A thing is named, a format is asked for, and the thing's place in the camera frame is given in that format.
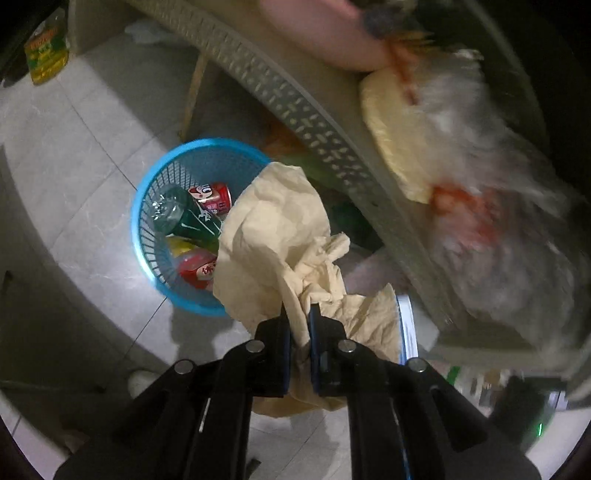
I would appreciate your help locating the orange plastic bag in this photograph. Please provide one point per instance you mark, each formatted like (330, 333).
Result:
(461, 210)

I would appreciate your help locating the cooking oil bottle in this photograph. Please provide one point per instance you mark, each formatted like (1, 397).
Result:
(46, 50)

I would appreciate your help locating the red drink can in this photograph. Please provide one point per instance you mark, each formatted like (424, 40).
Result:
(212, 198)

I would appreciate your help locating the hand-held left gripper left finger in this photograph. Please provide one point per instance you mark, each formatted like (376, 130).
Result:
(274, 364)

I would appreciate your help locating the wooden shelf leg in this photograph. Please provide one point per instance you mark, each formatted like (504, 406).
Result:
(194, 92)

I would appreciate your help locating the blue plastic mesh basket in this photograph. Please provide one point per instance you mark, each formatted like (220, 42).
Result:
(152, 258)

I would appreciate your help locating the bag of yellow flatbread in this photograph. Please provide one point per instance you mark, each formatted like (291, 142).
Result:
(397, 138)

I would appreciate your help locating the pink plastic basin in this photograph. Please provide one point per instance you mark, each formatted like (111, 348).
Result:
(323, 32)

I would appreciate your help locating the beige paper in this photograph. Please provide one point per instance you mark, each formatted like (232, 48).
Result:
(268, 240)

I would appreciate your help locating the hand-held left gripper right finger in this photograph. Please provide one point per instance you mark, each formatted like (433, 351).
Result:
(323, 364)

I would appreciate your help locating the white cloth scrap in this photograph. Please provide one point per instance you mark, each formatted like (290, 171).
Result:
(145, 32)

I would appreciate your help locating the large clear plastic bag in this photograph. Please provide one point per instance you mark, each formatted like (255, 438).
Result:
(517, 221)

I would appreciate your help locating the red printed plastic bag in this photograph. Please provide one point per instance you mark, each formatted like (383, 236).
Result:
(196, 270)

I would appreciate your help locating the green plastic bottle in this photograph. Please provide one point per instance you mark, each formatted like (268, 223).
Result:
(189, 217)

